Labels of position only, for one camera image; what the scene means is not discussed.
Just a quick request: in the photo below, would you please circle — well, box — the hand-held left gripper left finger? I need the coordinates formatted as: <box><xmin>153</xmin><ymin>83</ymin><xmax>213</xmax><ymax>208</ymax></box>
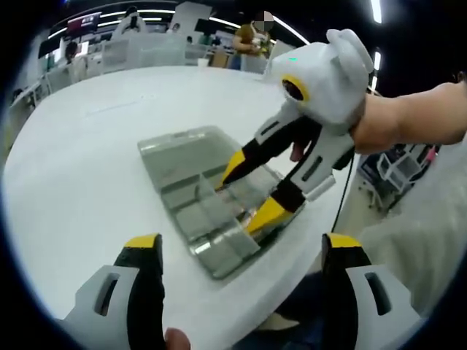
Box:
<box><xmin>54</xmin><ymin>233</ymin><xmax>167</xmax><ymax>350</ymax></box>

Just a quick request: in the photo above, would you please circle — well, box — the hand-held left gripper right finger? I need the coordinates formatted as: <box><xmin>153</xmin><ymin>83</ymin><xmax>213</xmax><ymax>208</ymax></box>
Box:
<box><xmin>320</xmin><ymin>233</ymin><xmax>426</xmax><ymax>350</ymax></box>

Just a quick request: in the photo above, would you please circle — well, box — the grey transparent guide fixture box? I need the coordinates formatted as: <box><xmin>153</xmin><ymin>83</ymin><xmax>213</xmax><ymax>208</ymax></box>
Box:
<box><xmin>137</xmin><ymin>125</ymin><xmax>306</xmax><ymax>281</ymax></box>

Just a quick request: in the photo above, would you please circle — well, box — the person's left hand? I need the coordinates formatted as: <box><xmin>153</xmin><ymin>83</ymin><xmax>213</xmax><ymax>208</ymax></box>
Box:
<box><xmin>163</xmin><ymin>327</ymin><xmax>193</xmax><ymax>350</ymax></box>

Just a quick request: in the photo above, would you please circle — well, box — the white partition board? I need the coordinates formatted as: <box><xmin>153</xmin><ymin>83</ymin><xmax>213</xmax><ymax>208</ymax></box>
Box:
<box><xmin>268</xmin><ymin>39</ymin><xmax>289</xmax><ymax>70</ymax></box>

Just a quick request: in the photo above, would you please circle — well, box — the person's cream shirt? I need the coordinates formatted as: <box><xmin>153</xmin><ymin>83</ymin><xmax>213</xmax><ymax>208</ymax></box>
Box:
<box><xmin>359</xmin><ymin>141</ymin><xmax>467</xmax><ymax>318</ymax></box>

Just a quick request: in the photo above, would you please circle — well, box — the white office chair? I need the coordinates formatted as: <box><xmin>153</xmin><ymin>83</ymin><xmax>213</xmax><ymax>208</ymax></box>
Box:
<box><xmin>375</xmin><ymin>145</ymin><xmax>435</xmax><ymax>194</ymax></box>

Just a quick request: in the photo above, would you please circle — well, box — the cardboard box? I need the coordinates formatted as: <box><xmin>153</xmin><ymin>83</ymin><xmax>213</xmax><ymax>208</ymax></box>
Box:
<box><xmin>211</xmin><ymin>50</ymin><xmax>231</xmax><ymax>69</ymax></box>

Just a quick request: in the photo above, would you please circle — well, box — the red wall screen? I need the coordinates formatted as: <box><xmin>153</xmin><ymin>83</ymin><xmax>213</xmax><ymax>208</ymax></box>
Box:
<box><xmin>67</xmin><ymin>11</ymin><xmax>102</xmax><ymax>32</ymax></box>

